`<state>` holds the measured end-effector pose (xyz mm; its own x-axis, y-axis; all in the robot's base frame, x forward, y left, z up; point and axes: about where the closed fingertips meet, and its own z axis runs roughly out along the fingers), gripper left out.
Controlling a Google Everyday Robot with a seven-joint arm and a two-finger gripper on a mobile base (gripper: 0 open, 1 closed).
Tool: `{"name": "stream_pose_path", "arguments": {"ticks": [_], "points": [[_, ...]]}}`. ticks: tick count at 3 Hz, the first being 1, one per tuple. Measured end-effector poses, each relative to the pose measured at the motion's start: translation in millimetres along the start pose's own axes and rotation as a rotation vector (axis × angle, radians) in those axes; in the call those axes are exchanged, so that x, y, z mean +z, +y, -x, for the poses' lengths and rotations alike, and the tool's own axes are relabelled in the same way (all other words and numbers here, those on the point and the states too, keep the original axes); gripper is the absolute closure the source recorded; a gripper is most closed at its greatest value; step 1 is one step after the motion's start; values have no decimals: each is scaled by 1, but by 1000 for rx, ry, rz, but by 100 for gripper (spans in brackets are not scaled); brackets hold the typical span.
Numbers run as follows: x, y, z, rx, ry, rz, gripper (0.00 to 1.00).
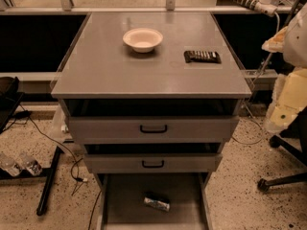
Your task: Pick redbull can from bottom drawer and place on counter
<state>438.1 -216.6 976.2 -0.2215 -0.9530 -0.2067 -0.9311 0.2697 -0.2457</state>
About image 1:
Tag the silver blue redbull can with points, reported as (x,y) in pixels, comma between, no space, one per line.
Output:
(157,203)

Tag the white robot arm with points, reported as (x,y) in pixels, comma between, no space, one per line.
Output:
(289,96)

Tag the grey drawer cabinet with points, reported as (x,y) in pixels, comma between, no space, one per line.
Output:
(104,77)

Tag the grey top drawer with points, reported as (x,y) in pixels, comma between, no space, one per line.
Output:
(125,130)

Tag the grey drawer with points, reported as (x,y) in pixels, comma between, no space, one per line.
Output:
(174,162)
(125,130)
(123,207)

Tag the grey middle drawer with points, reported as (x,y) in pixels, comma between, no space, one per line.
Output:
(174,162)

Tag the grey bottom drawer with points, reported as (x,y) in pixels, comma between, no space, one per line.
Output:
(123,207)

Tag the black snack bar packet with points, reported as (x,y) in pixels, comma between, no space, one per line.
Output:
(202,56)

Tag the clear water bottle right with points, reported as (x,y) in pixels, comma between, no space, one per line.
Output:
(30,164)

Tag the clear water bottle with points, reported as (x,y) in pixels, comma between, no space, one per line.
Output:
(9,165)
(30,164)

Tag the black office chair base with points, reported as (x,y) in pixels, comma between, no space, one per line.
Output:
(290,166)

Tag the black bag on left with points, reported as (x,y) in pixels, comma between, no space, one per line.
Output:
(10,98)

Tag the clear water bottle left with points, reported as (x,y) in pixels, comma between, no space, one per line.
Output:
(9,165)

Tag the black top drawer handle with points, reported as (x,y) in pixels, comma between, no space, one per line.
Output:
(153,129)

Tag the black drawer handle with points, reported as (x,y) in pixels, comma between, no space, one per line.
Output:
(152,165)
(153,129)

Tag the black middle drawer handle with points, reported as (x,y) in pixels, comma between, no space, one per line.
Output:
(152,165)

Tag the black metal stand frame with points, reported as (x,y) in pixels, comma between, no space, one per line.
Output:
(47,173)

